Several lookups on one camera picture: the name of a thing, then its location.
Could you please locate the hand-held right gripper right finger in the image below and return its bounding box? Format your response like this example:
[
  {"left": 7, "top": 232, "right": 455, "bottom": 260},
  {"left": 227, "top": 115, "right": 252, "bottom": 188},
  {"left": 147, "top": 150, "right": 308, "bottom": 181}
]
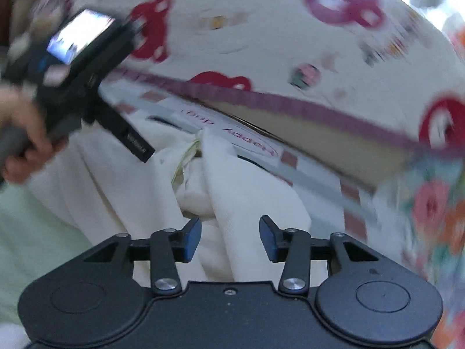
[{"left": 259, "top": 215, "right": 380, "bottom": 295}]

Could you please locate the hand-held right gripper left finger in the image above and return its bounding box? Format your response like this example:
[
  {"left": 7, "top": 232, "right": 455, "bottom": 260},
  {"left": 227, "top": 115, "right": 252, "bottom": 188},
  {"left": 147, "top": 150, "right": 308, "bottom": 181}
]
[{"left": 83, "top": 217, "right": 203, "bottom": 296}]

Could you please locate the white baby garment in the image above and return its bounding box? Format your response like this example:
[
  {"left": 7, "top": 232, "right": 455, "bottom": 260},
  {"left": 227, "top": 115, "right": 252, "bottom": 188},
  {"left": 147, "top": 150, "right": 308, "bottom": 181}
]
[{"left": 27, "top": 127, "right": 329, "bottom": 284}]

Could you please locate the person's left hand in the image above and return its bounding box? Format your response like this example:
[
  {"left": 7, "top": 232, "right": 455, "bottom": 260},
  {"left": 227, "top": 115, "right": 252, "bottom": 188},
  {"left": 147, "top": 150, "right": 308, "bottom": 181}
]
[{"left": 0, "top": 87, "right": 69, "bottom": 186}]

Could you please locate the light green blanket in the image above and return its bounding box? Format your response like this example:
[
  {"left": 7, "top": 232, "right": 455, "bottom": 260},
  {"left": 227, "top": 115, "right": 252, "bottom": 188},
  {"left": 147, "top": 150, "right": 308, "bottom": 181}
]
[{"left": 0, "top": 182, "right": 91, "bottom": 324}]

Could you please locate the floral quilt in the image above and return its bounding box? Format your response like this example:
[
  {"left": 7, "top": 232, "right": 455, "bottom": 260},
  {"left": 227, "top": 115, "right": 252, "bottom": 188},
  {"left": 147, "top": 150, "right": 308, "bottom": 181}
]
[{"left": 371, "top": 149, "right": 465, "bottom": 349}]

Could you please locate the white red bear print quilt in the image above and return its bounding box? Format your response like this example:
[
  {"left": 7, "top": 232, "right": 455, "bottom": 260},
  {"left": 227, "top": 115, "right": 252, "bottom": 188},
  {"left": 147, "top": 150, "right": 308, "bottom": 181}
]
[{"left": 11, "top": 0, "right": 465, "bottom": 190}]

